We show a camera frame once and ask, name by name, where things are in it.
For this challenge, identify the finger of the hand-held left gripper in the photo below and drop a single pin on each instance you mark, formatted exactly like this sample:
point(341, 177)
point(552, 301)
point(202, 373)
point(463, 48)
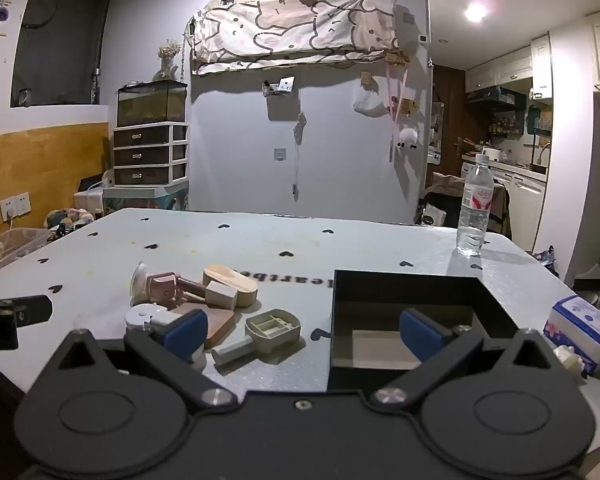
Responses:
point(30, 308)

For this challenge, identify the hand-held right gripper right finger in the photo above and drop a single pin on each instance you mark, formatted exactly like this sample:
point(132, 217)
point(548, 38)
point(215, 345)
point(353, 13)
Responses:
point(420, 332)

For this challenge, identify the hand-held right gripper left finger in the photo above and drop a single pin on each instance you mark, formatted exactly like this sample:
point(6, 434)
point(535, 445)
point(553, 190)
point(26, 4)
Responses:
point(185, 334)

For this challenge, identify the brown wooden board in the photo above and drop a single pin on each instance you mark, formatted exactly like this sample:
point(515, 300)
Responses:
point(220, 322)

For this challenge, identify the brown cylinder piece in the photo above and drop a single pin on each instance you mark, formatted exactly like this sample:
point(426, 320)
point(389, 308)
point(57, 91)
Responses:
point(192, 289)

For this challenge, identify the white round disc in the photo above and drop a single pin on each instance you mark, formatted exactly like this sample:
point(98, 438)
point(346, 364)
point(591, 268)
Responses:
point(142, 316)

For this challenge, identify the pink block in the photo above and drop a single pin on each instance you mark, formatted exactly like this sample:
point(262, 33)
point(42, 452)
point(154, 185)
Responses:
point(162, 287)

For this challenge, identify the white suction cup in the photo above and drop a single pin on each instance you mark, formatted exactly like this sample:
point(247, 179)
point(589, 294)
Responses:
point(140, 282)

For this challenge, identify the oval wooden piece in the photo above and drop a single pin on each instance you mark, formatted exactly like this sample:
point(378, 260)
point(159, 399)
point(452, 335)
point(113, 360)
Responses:
point(230, 277)

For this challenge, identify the black box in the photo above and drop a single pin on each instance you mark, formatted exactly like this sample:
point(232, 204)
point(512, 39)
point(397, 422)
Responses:
point(345, 300)

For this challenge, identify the clear plastic bin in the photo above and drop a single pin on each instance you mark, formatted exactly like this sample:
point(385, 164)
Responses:
point(10, 247)

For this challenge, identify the pile of plush toys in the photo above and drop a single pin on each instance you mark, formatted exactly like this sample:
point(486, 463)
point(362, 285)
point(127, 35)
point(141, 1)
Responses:
point(70, 220)

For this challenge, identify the clear water bottle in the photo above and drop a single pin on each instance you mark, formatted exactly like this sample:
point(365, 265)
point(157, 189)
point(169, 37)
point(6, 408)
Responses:
point(475, 225)

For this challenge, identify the chair with brown jacket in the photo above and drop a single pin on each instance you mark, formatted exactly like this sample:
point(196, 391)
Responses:
point(445, 195)

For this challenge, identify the crumpled white tissue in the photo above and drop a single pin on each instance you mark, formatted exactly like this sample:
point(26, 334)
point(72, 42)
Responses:
point(567, 357)

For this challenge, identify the blue white tissue pack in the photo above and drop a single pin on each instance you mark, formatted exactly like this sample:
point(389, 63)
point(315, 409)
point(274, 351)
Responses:
point(580, 325)

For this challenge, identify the kitchen counter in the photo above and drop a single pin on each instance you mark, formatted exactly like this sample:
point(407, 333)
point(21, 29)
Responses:
point(520, 195)

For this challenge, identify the white drawer unit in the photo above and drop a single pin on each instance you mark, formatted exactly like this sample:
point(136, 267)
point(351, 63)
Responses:
point(150, 155)

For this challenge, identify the hanging plush sheep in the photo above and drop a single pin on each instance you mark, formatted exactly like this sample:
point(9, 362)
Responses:
point(407, 137)

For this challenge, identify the glass fish tank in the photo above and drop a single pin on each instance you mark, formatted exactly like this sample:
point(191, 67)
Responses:
point(152, 102)

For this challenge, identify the hanging white plastic bag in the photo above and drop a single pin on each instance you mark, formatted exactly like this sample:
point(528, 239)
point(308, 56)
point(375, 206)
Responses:
point(369, 102)

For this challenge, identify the dried flowers vase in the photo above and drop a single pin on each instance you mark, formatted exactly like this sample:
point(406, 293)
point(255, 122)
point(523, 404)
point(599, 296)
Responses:
point(167, 60)

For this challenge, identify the dark window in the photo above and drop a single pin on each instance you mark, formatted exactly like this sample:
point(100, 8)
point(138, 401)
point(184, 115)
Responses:
point(55, 35)

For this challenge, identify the ceiling light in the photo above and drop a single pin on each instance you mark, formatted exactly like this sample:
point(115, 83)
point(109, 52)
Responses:
point(475, 11)

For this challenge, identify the printed cloth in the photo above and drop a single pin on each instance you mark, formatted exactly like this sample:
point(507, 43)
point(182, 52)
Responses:
point(290, 25)

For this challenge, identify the wall power outlet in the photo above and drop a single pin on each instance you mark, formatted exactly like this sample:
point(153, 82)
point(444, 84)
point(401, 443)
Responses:
point(15, 205)

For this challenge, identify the small wall shelf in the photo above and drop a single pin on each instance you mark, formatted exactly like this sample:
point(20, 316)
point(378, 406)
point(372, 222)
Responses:
point(278, 87)

